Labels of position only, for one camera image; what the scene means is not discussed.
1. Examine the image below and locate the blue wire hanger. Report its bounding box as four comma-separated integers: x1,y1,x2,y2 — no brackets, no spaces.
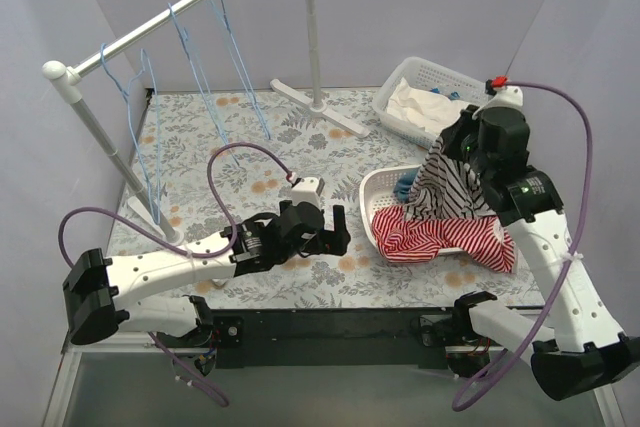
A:
99,41,164,226
167,3,230,146
209,0,271,140

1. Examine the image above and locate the black white striped tank top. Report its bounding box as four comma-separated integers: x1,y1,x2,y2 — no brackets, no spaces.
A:
404,137,495,221

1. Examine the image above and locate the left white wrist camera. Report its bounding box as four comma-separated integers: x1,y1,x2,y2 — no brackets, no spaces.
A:
291,176,325,209

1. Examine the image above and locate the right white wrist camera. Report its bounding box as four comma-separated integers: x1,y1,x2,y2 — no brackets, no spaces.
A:
484,76,523,111

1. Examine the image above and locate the floral table mat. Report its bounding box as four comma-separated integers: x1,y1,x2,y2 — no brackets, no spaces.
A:
132,90,543,309

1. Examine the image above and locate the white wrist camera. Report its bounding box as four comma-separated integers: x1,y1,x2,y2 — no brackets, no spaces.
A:
484,76,523,111
291,176,325,209

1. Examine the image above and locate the white clothes rack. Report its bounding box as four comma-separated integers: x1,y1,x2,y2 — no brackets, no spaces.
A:
41,0,371,247

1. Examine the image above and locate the blue wire hanger right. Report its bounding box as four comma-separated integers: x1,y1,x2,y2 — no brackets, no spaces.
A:
209,0,271,140

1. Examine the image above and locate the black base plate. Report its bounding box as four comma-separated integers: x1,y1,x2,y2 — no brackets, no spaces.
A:
154,306,511,383

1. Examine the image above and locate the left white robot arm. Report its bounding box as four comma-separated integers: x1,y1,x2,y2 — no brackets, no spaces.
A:
62,201,351,347

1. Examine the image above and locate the white oval laundry basket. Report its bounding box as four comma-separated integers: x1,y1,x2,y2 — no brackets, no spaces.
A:
358,160,501,258

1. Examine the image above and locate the white rectangular mesh basket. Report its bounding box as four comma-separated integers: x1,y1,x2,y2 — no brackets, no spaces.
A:
372,57,492,148

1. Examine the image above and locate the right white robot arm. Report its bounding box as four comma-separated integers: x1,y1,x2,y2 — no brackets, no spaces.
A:
441,105,639,401

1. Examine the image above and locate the white cloth in basket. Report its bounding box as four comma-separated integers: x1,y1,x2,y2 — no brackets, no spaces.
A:
386,77,469,142

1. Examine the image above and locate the blue wire hanger left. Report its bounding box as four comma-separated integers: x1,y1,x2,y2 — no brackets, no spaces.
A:
99,41,164,226

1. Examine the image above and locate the teal blue garment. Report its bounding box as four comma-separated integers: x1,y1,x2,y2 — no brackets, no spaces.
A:
393,169,418,203

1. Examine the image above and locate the blue wire hanger middle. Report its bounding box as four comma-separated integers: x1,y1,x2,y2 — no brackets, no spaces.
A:
167,3,230,146

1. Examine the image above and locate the red white striped garment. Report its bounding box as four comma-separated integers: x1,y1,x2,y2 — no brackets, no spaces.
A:
371,205,517,273

